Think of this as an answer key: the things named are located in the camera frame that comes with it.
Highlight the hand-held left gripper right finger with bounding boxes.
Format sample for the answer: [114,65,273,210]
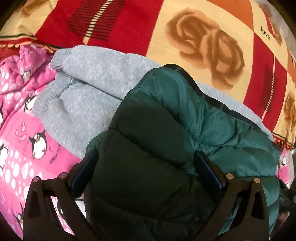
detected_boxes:
[194,151,271,241]

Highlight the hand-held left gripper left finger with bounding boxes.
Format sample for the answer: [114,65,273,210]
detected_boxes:
[23,148,100,241]

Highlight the green puffer jacket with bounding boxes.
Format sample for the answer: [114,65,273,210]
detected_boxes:
[84,64,281,241]

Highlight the pink penguin print blanket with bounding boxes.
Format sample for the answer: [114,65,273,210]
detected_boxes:
[0,44,89,241]

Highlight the grey sweatshirt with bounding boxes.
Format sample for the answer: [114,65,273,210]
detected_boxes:
[33,45,273,160]

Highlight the red orange rose print blanket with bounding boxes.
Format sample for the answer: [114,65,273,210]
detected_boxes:
[0,0,296,150]

